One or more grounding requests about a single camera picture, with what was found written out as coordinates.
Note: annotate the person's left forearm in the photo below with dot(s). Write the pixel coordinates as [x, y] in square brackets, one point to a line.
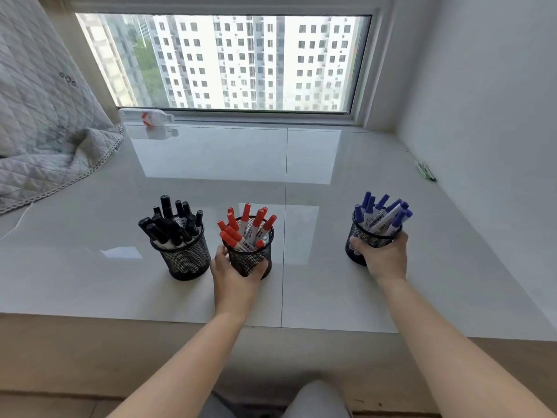
[187, 370]

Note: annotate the white-framed window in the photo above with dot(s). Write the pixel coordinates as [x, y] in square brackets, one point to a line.
[226, 60]

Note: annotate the person's right hand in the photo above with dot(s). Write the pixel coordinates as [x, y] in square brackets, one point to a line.
[387, 263]

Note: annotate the person's left hand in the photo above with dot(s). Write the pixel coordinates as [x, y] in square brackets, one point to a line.
[233, 291]

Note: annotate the person's right thumb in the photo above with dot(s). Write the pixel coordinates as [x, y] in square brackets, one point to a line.
[358, 245]

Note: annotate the bunch of red-capped markers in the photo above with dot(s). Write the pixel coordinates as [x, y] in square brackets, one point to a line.
[246, 224]

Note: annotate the person's grey trousers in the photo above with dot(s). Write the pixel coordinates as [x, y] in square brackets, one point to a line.
[315, 400]

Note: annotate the clear plastic bottle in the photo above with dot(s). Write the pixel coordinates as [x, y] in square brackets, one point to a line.
[146, 117]

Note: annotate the mesh cup with red markers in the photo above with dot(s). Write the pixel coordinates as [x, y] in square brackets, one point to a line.
[246, 259]

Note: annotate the mesh cup with blue markers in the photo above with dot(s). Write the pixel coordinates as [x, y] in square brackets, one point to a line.
[356, 245]

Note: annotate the person's right forearm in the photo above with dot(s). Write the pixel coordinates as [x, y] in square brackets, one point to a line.
[444, 356]

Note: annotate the person's left thumb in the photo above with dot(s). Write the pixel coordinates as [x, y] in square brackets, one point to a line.
[257, 269]

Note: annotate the white apartment building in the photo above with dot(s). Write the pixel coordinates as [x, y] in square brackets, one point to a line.
[256, 60]

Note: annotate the green pen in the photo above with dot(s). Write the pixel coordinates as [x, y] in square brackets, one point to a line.
[421, 169]
[430, 173]

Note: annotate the grey quilted blanket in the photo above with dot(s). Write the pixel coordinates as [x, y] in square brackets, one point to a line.
[41, 126]

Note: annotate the mesh cup with black markers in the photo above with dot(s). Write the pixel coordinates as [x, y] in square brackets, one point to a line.
[185, 261]

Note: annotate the bunch of blue-capped markers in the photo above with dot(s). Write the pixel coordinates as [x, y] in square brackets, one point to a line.
[383, 215]

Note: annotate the bunch of black-capped markers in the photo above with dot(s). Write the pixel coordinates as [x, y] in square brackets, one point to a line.
[167, 224]

